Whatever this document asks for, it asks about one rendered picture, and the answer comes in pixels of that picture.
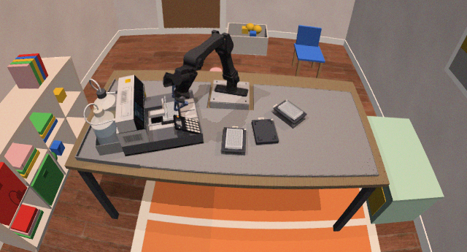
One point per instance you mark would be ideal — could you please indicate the white bottle with black cap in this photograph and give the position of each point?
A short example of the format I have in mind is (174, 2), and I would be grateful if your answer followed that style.
(107, 101)

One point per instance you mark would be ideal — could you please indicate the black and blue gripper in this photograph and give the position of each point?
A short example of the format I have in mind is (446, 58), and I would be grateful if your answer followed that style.
(177, 96)

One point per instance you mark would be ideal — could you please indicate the white plastic bottle with blue liquid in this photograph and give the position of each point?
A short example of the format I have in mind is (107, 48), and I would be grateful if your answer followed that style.
(105, 133)

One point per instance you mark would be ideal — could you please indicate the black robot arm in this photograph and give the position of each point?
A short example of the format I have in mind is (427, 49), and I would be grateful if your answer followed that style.
(194, 60)

